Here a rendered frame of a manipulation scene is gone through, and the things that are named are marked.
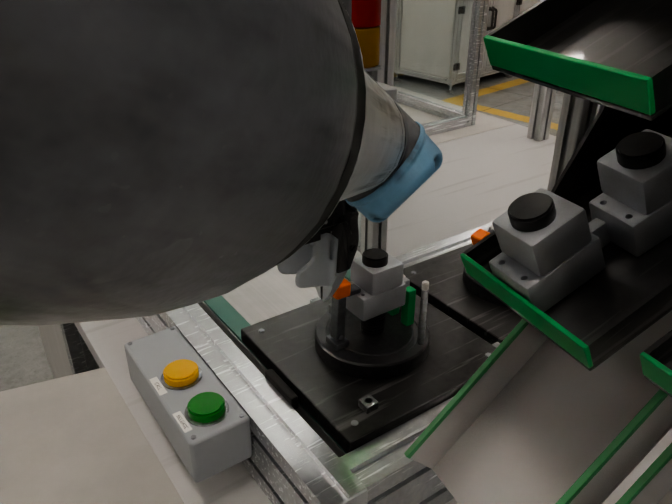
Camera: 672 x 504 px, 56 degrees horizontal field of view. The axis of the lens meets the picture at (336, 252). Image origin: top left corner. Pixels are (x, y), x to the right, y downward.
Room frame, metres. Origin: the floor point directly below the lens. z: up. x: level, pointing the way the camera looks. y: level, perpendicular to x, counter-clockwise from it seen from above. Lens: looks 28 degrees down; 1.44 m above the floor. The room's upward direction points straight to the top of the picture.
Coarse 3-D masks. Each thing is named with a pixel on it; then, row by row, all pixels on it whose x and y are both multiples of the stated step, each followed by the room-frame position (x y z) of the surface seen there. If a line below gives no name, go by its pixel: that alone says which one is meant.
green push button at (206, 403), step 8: (208, 392) 0.54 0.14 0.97; (192, 400) 0.52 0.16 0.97; (200, 400) 0.52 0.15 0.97; (208, 400) 0.52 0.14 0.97; (216, 400) 0.52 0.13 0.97; (224, 400) 0.53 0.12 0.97; (192, 408) 0.51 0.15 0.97; (200, 408) 0.51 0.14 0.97; (208, 408) 0.51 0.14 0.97; (216, 408) 0.51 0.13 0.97; (224, 408) 0.52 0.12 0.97; (192, 416) 0.50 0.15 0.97; (200, 416) 0.50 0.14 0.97; (208, 416) 0.50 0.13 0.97; (216, 416) 0.51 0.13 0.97
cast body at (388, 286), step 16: (368, 256) 0.63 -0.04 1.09; (384, 256) 0.63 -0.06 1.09; (352, 272) 0.63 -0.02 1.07; (368, 272) 0.61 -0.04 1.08; (384, 272) 0.61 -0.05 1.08; (400, 272) 0.63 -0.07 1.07; (368, 288) 0.61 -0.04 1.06; (384, 288) 0.61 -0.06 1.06; (400, 288) 0.63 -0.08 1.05; (352, 304) 0.61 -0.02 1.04; (368, 304) 0.60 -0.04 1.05; (384, 304) 0.61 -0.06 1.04; (400, 304) 0.63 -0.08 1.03
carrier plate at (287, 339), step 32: (288, 320) 0.68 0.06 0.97; (448, 320) 0.68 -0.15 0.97; (256, 352) 0.63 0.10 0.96; (288, 352) 0.61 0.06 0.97; (448, 352) 0.61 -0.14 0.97; (480, 352) 0.61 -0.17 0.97; (288, 384) 0.56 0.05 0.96; (320, 384) 0.55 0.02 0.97; (352, 384) 0.55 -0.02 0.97; (384, 384) 0.55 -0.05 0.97; (416, 384) 0.55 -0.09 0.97; (448, 384) 0.55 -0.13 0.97; (320, 416) 0.51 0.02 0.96; (352, 416) 0.50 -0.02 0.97; (384, 416) 0.50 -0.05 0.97; (352, 448) 0.47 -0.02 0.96
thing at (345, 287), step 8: (344, 280) 0.60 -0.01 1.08; (344, 288) 0.59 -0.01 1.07; (352, 288) 0.61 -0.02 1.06; (360, 288) 0.61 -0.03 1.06; (336, 296) 0.59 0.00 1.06; (344, 296) 0.59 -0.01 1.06; (336, 304) 0.60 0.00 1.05; (344, 304) 0.60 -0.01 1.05; (336, 312) 0.60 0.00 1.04; (344, 312) 0.60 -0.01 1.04; (336, 320) 0.59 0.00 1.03; (344, 320) 0.60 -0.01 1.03; (336, 328) 0.59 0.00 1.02; (344, 328) 0.60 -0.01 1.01; (336, 336) 0.59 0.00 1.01; (344, 336) 0.60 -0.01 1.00
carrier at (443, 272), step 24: (432, 264) 0.83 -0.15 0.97; (456, 264) 0.83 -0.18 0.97; (432, 288) 0.76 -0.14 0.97; (456, 288) 0.76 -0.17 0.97; (480, 288) 0.73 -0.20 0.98; (456, 312) 0.70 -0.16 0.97; (480, 312) 0.70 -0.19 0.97; (504, 312) 0.70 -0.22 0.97; (480, 336) 0.66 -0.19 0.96; (504, 336) 0.64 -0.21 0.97
